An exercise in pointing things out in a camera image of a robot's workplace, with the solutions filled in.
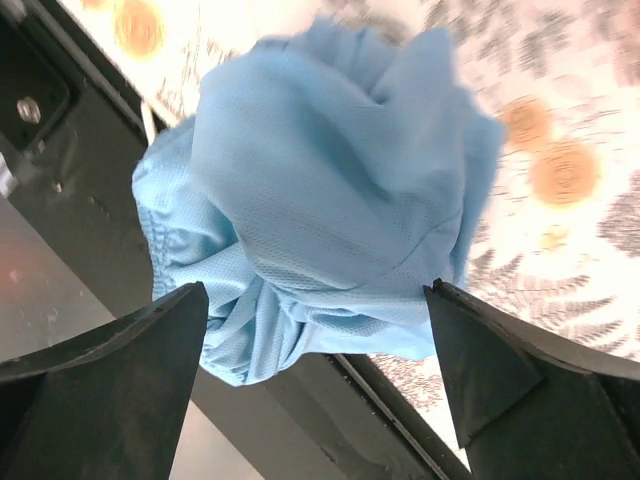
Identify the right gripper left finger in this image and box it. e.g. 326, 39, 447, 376
1, 282, 208, 479

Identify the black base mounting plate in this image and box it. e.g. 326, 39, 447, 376
1, 1, 469, 479

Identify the light blue cloth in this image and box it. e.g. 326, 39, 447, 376
132, 19, 503, 386

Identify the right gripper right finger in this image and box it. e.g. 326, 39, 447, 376
424, 280, 639, 479

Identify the floral patterned table mat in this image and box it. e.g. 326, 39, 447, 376
54, 0, 640, 416

